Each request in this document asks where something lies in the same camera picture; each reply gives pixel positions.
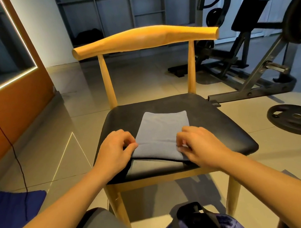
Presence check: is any person's left hand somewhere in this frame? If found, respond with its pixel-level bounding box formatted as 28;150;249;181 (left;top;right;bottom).
88;127;144;185

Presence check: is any person's right hand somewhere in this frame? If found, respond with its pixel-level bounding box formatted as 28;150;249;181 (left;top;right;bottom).
174;119;237;177

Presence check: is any single blue-grey towel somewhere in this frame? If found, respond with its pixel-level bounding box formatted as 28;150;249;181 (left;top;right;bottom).
125;105;196;170

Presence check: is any navy blue bag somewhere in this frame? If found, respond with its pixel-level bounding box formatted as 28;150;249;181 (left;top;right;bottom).
146;193;254;228

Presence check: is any person's right forearm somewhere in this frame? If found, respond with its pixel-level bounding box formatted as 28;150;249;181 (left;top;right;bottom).
220;143;301;228

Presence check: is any wooden chair with black seat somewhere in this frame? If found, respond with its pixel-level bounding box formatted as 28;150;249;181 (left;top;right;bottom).
70;11;271;228

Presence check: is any black and grey gym machine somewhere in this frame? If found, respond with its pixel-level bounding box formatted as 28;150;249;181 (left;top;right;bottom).
156;0;301;113

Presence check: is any loose black weight plate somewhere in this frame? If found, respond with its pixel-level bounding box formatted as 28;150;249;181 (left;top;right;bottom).
266;101;301;144

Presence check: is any dark blue mat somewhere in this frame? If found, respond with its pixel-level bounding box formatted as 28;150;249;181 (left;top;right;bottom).
0;175;53;228

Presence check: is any grey shelf unit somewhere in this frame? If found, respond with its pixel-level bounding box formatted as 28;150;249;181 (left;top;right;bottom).
53;0;211;62

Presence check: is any black cable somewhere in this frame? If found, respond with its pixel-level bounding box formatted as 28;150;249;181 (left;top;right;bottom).
0;106;34;226

